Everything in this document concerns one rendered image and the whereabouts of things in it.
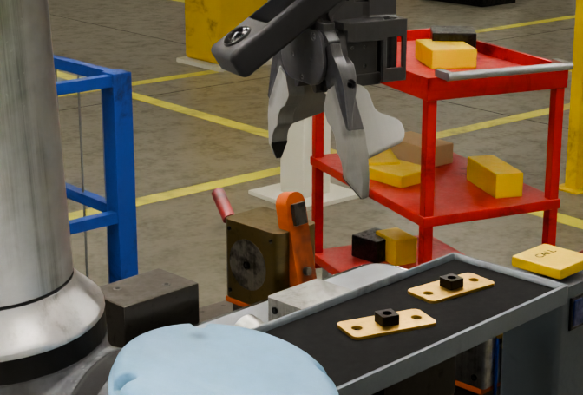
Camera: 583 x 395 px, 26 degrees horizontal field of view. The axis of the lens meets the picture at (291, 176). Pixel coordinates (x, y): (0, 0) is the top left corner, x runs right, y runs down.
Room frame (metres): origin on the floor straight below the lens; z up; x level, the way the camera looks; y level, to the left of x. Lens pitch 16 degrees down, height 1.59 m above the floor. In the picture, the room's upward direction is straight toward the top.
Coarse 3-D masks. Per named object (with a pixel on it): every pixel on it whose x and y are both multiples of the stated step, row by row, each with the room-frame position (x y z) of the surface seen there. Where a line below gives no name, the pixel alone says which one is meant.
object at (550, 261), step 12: (528, 252) 1.25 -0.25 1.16; (540, 252) 1.25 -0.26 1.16; (552, 252) 1.25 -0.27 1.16; (564, 252) 1.25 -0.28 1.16; (576, 252) 1.25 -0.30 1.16; (516, 264) 1.23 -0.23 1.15; (528, 264) 1.22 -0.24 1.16; (540, 264) 1.21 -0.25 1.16; (552, 264) 1.21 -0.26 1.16; (564, 264) 1.21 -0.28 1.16; (576, 264) 1.21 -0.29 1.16; (552, 276) 1.20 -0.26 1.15; (564, 276) 1.20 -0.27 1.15
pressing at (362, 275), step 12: (372, 264) 1.66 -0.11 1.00; (384, 264) 1.66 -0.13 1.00; (336, 276) 1.61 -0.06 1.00; (348, 276) 1.61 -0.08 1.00; (360, 276) 1.61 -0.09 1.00; (372, 276) 1.61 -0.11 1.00; (384, 276) 1.61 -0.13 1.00; (264, 300) 1.53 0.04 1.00; (240, 312) 1.48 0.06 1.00; (252, 312) 1.48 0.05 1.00; (264, 312) 1.48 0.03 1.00; (204, 324) 1.44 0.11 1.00; (228, 324) 1.44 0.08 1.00
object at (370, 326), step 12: (384, 312) 1.05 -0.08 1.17; (396, 312) 1.07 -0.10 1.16; (408, 312) 1.07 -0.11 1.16; (420, 312) 1.07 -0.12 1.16; (348, 324) 1.04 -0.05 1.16; (360, 324) 1.04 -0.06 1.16; (372, 324) 1.04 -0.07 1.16; (384, 324) 1.04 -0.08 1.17; (396, 324) 1.04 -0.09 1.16; (408, 324) 1.04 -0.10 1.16; (420, 324) 1.04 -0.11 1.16; (432, 324) 1.04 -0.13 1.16; (360, 336) 1.01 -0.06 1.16; (372, 336) 1.02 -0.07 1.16
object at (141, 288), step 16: (160, 272) 1.54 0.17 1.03; (112, 288) 1.48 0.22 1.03; (128, 288) 1.48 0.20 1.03; (144, 288) 1.48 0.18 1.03; (160, 288) 1.48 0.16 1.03; (176, 288) 1.48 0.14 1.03; (192, 288) 1.50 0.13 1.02; (112, 304) 1.44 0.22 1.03; (128, 304) 1.43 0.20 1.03; (144, 304) 1.44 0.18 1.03; (160, 304) 1.46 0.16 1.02; (176, 304) 1.48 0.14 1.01; (192, 304) 1.50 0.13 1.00; (112, 320) 1.44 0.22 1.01; (128, 320) 1.42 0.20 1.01; (144, 320) 1.44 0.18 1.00; (160, 320) 1.46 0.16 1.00; (176, 320) 1.48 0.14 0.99; (192, 320) 1.50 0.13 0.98; (112, 336) 1.44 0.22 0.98; (128, 336) 1.42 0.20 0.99
